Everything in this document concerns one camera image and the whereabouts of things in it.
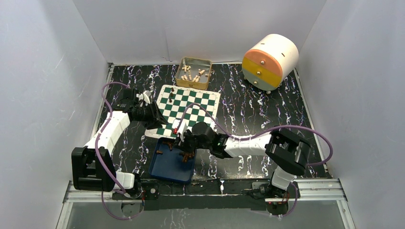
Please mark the gold metal tin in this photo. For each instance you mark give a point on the gold metal tin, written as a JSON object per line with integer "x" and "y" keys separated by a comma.
{"x": 195, "y": 62}

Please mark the green white chess board mat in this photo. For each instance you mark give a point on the green white chess board mat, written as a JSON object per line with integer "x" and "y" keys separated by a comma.
{"x": 190, "y": 104}

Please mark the blue plastic tray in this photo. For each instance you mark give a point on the blue plastic tray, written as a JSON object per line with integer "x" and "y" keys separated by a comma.
{"x": 169, "y": 166}

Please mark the light wooden chess pieces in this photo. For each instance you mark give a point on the light wooden chess pieces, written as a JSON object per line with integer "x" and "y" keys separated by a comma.
{"x": 194, "y": 73}

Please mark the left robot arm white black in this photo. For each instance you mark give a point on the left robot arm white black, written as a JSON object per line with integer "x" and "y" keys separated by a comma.
{"x": 92, "y": 164}

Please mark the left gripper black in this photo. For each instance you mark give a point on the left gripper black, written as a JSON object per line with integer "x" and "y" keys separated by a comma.
{"x": 156, "y": 120}

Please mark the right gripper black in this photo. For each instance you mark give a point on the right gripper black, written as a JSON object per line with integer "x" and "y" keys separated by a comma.
{"x": 182, "y": 145}

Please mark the round mini drawer cabinet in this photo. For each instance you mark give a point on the round mini drawer cabinet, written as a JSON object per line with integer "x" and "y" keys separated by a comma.
{"x": 269, "y": 62}

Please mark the black base bar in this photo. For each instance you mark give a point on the black base bar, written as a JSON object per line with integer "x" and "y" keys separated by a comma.
{"x": 202, "y": 189}

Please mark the pile of brown chess pieces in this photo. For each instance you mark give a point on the pile of brown chess pieces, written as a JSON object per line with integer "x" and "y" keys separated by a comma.
{"x": 186, "y": 156}

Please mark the aluminium rail frame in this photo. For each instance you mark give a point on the aluminium rail frame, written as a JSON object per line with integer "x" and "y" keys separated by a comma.
{"x": 242, "y": 110}

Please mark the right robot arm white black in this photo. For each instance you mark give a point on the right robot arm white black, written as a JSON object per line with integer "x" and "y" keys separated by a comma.
{"x": 288, "y": 150}

